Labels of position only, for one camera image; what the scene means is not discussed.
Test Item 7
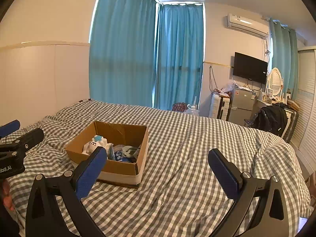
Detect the white smartphone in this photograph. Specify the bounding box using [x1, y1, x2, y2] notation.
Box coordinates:
[297, 217, 309, 234]

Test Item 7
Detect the narrow blue curtain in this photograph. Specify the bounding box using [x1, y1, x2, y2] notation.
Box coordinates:
[154, 2, 205, 111]

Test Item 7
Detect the wide blue curtain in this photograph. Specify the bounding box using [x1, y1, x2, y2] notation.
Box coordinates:
[89, 0, 159, 108]

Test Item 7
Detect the black flat television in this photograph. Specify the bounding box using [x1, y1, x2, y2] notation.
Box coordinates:
[232, 52, 268, 85]

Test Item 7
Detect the white toy figurine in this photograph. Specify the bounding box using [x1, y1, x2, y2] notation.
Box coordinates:
[83, 135, 109, 156]

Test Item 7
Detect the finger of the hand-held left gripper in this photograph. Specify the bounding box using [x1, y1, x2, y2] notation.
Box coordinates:
[0, 128, 44, 160]
[0, 120, 21, 139]

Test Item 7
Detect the white oval mirror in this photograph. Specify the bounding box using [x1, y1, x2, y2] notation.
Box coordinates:
[267, 67, 284, 97]

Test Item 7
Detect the black wall cable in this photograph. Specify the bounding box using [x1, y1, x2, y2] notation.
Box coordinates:
[209, 65, 216, 95]

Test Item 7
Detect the dark floral bag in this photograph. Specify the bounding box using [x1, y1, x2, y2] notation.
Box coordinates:
[172, 102, 188, 112]

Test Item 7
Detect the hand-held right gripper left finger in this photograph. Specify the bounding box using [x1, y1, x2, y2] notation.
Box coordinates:
[25, 146, 108, 237]

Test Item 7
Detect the brown cardboard box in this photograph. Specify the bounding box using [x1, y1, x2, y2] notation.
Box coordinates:
[65, 121, 149, 188]

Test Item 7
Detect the white dressing table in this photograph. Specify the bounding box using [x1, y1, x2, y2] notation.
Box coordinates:
[257, 96, 300, 143]

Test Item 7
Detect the pale teal curtain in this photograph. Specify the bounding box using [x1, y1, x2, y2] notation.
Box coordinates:
[269, 18, 299, 100]

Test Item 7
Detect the black backpack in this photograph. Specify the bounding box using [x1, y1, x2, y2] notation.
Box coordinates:
[254, 103, 288, 137]

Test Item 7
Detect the white air conditioner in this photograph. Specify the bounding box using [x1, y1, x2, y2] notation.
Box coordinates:
[226, 13, 269, 39]

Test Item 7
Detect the white suitcase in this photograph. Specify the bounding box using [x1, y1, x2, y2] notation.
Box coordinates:
[209, 94, 231, 121]

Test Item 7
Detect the clear plastic bag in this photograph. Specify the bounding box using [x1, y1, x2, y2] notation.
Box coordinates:
[222, 78, 236, 92]

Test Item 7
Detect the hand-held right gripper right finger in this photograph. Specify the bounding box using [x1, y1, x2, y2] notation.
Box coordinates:
[208, 149, 290, 237]

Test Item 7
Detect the clear water jug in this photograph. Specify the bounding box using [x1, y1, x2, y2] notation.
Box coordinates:
[184, 96, 200, 115]

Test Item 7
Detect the silver small fridge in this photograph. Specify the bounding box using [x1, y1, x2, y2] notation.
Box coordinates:
[227, 86, 257, 125]

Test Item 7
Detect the person's left hand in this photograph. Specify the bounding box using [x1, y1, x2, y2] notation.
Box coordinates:
[0, 180, 16, 212]

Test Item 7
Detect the white louvred wardrobe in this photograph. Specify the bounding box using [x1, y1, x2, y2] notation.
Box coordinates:
[288, 46, 316, 171]

